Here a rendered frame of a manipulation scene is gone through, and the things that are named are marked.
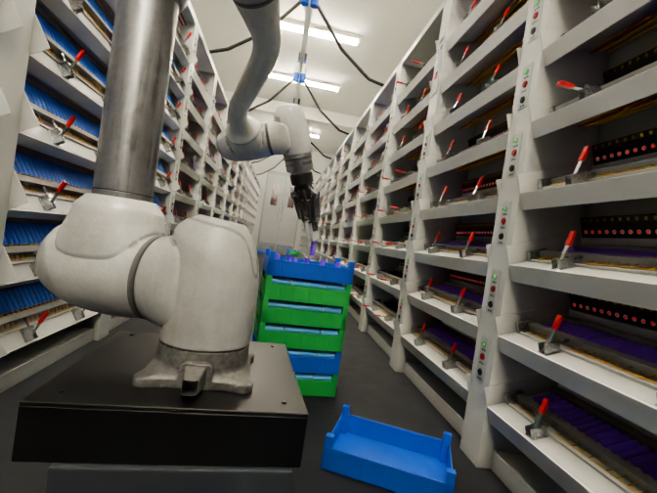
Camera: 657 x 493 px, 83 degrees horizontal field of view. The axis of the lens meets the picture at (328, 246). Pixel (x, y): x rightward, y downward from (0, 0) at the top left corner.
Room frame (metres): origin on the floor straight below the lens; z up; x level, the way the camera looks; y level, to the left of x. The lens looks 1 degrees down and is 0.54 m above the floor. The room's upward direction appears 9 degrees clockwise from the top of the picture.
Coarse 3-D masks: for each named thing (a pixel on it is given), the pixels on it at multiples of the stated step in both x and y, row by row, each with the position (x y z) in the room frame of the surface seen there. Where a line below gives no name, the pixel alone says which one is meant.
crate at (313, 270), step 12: (264, 264) 1.37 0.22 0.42; (276, 264) 1.24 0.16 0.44; (288, 264) 1.25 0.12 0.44; (300, 264) 1.26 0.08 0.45; (312, 264) 1.27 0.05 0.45; (348, 264) 1.31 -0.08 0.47; (288, 276) 1.25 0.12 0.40; (300, 276) 1.26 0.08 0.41; (312, 276) 1.27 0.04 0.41; (324, 276) 1.28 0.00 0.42; (336, 276) 1.29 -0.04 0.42; (348, 276) 1.30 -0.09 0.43
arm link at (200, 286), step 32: (192, 224) 0.62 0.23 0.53; (224, 224) 0.62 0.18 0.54; (160, 256) 0.60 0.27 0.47; (192, 256) 0.59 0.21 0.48; (224, 256) 0.60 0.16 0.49; (256, 256) 0.67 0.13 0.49; (160, 288) 0.59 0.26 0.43; (192, 288) 0.58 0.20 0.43; (224, 288) 0.60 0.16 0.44; (256, 288) 0.66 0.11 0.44; (160, 320) 0.60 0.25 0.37; (192, 320) 0.58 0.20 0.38; (224, 320) 0.60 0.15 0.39
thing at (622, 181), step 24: (600, 144) 0.95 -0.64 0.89; (624, 144) 0.89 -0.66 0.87; (648, 144) 0.83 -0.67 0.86; (576, 168) 0.83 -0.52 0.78; (600, 168) 0.96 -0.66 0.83; (624, 168) 0.77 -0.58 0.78; (648, 168) 0.69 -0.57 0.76; (528, 192) 0.95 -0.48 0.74; (552, 192) 0.87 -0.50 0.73; (576, 192) 0.80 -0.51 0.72; (600, 192) 0.74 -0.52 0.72; (624, 192) 0.70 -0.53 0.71; (648, 192) 0.65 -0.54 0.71
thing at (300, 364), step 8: (336, 352) 1.30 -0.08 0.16; (296, 360) 1.27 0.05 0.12; (304, 360) 1.28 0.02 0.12; (312, 360) 1.28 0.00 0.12; (320, 360) 1.29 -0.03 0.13; (328, 360) 1.30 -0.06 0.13; (336, 360) 1.30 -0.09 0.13; (296, 368) 1.27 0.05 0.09; (304, 368) 1.28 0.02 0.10; (312, 368) 1.28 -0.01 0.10; (320, 368) 1.29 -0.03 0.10; (328, 368) 1.30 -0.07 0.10; (336, 368) 1.31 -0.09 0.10
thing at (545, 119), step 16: (624, 80) 0.72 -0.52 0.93; (640, 80) 0.69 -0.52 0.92; (656, 80) 0.67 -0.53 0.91; (576, 96) 1.00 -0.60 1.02; (592, 96) 0.80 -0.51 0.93; (608, 96) 0.76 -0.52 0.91; (624, 96) 0.73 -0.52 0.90; (640, 96) 0.70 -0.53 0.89; (656, 96) 0.77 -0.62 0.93; (544, 112) 0.99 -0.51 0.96; (560, 112) 0.89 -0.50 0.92; (576, 112) 0.84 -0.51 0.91; (592, 112) 0.80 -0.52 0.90; (608, 112) 0.89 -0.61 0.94; (624, 112) 0.86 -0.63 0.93; (544, 128) 0.95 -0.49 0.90; (560, 128) 0.90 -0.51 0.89
